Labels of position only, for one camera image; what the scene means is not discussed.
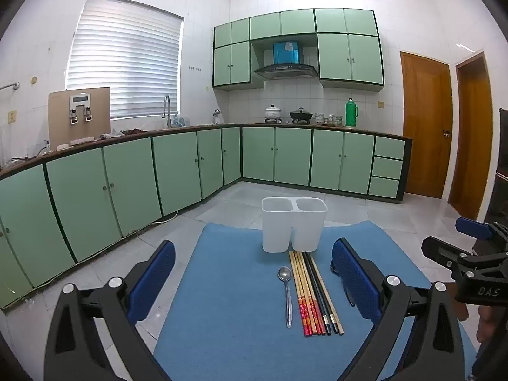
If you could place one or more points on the wall towel bar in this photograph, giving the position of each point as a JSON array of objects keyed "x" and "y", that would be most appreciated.
[{"x": 10, "y": 86}]

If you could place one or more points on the blue table mat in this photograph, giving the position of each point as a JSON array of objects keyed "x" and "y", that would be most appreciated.
[{"x": 222, "y": 285}]

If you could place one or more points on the white cooking pot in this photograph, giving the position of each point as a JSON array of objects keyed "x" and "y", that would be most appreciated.
[{"x": 273, "y": 113}]

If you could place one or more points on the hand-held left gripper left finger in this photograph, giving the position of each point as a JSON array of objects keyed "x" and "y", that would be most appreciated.
[{"x": 155, "y": 270}]

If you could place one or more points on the dark furniture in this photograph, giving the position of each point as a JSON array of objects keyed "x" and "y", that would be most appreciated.
[{"x": 499, "y": 174}]

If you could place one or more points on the cardboard box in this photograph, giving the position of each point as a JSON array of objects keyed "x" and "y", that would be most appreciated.
[{"x": 101, "y": 111}]

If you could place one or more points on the white window blind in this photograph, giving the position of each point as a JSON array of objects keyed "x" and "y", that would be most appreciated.
[{"x": 127, "y": 55}]

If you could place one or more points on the red-ended wooden chopstick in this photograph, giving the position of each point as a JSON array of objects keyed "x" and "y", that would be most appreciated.
[
  {"x": 298, "y": 293},
  {"x": 310, "y": 293},
  {"x": 302, "y": 293},
  {"x": 313, "y": 293}
]

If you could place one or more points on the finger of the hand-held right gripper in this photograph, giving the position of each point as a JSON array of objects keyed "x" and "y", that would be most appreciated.
[
  {"x": 444, "y": 252},
  {"x": 474, "y": 229}
]

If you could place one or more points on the green wall cabinets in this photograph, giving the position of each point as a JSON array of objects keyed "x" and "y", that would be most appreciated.
[{"x": 357, "y": 59}]

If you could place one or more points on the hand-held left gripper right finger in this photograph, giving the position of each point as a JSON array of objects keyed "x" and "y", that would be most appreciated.
[{"x": 349, "y": 278}]

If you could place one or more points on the green kitchen base cabinets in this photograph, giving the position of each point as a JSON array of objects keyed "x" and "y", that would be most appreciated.
[{"x": 87, "y": 194}]

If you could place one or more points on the black range hood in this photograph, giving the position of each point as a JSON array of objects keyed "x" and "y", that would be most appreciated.
[{"x": 285, "y": 71}]

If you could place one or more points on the white two-compartment utensil holder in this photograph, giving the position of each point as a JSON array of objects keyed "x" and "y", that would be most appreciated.
[{"x": 278, "y": 226}]

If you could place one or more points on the wall outlet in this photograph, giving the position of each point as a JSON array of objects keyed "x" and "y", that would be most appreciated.
[{"x": 12, "y": 117}]

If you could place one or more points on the crumpled dark cloth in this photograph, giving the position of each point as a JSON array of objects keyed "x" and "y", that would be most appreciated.
[{"x": 123, "y": 132}]

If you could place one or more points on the black wok with lid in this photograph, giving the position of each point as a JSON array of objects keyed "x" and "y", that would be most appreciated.
[{"x": 301, "y": 116}]

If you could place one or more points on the metal kitchen faucet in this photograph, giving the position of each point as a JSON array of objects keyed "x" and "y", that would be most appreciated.
[{"x": 166, "y": 101}]

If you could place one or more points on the green thermos flask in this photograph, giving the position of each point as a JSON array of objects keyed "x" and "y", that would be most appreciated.
[{"x": 351, "y": 113}]

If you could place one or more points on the metal spoon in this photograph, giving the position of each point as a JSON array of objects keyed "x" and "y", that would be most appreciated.
[{"x": 285, "y": 274}]

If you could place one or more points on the glass jar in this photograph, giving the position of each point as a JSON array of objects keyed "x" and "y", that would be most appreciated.
[{"x": 336, "y": 120}]

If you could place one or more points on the black chopstick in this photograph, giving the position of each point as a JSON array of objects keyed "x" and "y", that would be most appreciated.
[
  {"x": 317, "y": 293},
  {"x": 322, "y": 293}
]

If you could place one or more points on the stack of bowls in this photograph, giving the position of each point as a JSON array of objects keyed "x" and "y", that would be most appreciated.
[{"x": 319, "y": 120}]

